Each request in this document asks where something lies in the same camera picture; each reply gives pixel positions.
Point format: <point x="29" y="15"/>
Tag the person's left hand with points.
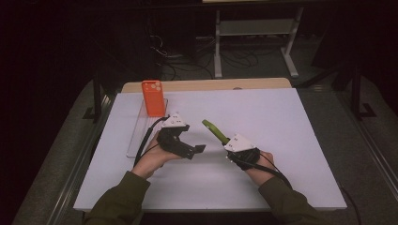
<point x="150" y="159"/>

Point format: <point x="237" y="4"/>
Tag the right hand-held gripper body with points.
<point x="241" y="145"/>

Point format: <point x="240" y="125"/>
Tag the person's right hand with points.
<point x="266" y="170"/>

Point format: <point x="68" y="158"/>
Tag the clear acrylic rack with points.
<point x="134" y="140"/>

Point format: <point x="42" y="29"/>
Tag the orange phone case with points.
<point x="153" y="100"/>

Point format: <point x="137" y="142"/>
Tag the aluminium rail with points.
<point x="75" y="175"/>
<point x="378" y="156"/>

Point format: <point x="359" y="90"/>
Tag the white metal desk frame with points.
<point x="255" y="27"/>

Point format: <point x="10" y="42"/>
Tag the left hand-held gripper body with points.
<point x="169" y="142"/>

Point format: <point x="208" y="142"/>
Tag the black metal stand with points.
<point x="97" y="100"/>
<point x="356" y="93"/>

